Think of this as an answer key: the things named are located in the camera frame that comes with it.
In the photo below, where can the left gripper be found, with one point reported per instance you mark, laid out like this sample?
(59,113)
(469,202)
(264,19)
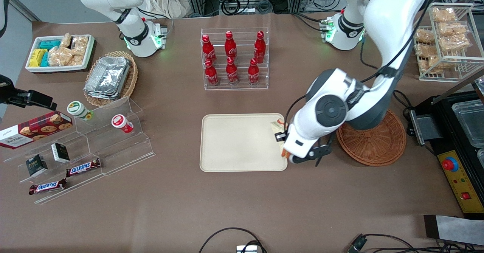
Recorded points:
(280,136)

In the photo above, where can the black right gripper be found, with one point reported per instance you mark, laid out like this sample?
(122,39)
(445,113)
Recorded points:
(15,96)

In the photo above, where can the triangular sandwich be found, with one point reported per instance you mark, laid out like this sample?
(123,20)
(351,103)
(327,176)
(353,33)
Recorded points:
(277,126)

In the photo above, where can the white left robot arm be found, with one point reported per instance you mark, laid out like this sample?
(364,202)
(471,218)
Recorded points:
(393,18)

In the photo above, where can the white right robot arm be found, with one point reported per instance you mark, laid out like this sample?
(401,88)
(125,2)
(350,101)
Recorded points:
(128,22)

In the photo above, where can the beige plastic tray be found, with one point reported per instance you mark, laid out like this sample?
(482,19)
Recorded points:
(242,143)

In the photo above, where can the round brown wicker basket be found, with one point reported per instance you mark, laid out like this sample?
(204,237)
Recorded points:
(370,147)

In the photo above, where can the oval light wicker basket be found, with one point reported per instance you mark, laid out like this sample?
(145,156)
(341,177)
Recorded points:
(132,79)

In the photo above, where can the red Walkers cookie box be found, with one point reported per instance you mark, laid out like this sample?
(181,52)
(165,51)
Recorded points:
(34,130)

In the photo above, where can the white rectangular snack bin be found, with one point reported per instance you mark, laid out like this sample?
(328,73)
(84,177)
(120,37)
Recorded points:
(32,68)

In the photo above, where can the teal snack pack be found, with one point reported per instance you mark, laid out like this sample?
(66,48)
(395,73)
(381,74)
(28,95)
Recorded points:
(50,44)
(45,59)

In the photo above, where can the green lid yogurt cup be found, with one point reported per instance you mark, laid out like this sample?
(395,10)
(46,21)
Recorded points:
(78,110)

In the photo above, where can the yellow snack pack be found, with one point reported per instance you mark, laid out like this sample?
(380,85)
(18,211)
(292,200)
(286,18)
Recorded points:
(37,57)

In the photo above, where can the clear bag of cookies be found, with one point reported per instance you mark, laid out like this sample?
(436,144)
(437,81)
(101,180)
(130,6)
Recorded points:
(80,44)
(59,56)
(66,40)

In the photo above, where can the small black box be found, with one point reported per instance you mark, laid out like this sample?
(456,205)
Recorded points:
(36,165)
(60,152)

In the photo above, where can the red cola bottle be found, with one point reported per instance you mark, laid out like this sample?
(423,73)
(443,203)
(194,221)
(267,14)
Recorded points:
(259,48)
(211,75)
(208,50)
(253,73)
(230,47)
(231,73)

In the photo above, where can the stack of foil containers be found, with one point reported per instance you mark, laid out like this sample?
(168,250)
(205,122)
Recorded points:
(107,77)

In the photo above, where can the clear acrylic bottle rack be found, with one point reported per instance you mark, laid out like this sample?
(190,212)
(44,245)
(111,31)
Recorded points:
(236,75)

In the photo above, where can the Snickers bar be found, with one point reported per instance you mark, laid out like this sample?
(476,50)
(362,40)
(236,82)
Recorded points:
(47,187)
(83,168)

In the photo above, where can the red lid yogurt cup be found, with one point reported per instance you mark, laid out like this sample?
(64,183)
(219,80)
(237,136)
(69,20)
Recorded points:
(121,123)

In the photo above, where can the clear acrylic step display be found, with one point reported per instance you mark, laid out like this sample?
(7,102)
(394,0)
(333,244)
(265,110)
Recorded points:
(113,147)

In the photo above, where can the small silver connector box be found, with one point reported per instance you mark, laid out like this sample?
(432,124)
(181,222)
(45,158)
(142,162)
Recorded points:
(246,249)

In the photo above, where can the beige cloth bag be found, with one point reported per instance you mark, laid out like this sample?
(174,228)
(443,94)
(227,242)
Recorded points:
(166,1)

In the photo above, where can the clear bag of pastry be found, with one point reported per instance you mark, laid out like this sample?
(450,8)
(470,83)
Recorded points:
(431,64)
(425,50)
(452,29)
(424,36)
(443,14)
(453,44)

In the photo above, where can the red emergency stop button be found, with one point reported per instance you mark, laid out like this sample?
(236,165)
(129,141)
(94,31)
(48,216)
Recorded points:
(450,164)

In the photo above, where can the black machine with yellow panel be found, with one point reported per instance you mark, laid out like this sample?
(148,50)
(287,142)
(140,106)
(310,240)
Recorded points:
(463,185)

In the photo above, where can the clear plastic container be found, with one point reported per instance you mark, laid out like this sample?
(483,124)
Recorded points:
(470,122)

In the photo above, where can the grey and black flat strip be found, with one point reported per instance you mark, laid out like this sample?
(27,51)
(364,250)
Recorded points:
(453,228)

